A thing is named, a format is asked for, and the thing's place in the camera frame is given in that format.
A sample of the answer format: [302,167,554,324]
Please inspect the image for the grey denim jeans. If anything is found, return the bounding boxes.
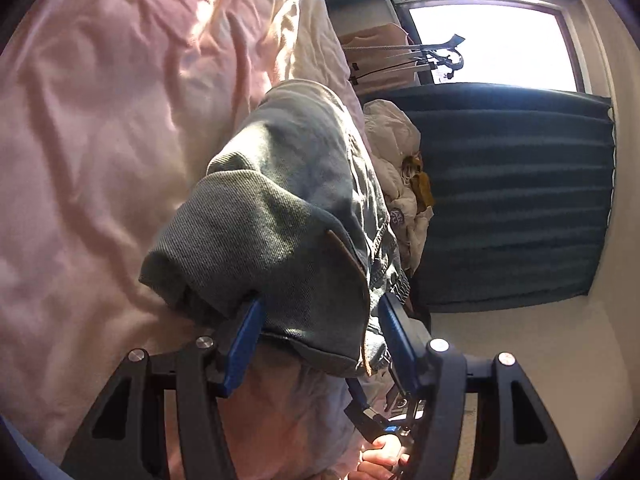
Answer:
[140,79,409,377]

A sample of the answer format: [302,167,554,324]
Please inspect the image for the pink cream bed duvet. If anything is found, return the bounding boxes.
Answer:
[1,0,363,464]

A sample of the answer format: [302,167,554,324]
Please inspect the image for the cream puffer jacket pile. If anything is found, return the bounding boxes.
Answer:
[363,100,434,274]

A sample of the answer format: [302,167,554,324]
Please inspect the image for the person right hand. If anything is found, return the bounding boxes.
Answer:
[348,434,410,480]

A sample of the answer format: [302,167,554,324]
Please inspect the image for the teal right curtain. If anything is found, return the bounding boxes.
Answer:
[383,84,615,313]

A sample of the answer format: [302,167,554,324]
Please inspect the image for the garment steamer stand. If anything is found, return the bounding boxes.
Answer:
[343,34,465,84]

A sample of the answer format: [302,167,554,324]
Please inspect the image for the mustard yellow garment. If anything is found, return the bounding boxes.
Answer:
[401,155,435,212]

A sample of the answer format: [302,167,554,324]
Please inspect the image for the window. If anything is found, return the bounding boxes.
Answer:
[394,0,586,92]

